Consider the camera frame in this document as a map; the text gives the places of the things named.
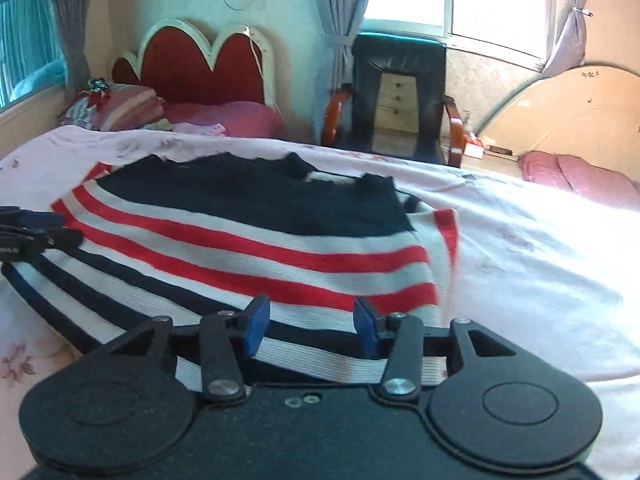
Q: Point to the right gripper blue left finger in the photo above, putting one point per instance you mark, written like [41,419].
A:
[227,338]

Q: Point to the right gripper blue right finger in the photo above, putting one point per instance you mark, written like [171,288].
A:
[398,338]

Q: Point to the striped knit sweater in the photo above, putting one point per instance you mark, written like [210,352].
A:
[190,239]

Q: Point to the striped folded pillow stack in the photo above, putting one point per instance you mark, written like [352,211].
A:
[106,106]

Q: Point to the far-left window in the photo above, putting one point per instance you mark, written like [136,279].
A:
[31,57]

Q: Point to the pink floral bed quilt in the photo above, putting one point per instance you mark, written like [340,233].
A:
[549,270]

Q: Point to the black leather armchair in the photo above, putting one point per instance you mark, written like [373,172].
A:
[397,102]

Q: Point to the magenta pillow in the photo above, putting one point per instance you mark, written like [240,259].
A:
[236,119]

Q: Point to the red heart-shaped headboard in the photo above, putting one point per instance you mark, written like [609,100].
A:
[182,65]

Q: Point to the pink pillow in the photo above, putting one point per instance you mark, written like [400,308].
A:
[573,174]

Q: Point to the grey far-left curtain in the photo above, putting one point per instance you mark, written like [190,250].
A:
[71,22]

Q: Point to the cream round headboard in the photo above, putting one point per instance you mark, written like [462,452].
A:
[591,112]

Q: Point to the grey-blue right window curtain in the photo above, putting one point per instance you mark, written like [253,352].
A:
[569,48]

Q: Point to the grey-blue window curtain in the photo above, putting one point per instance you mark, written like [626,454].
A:
[341,21]
[569,48]

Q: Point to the grey-blue left window curtain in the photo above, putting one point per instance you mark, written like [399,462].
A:
[341,21]

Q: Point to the window with white frame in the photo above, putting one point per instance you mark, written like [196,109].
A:
[518,32]

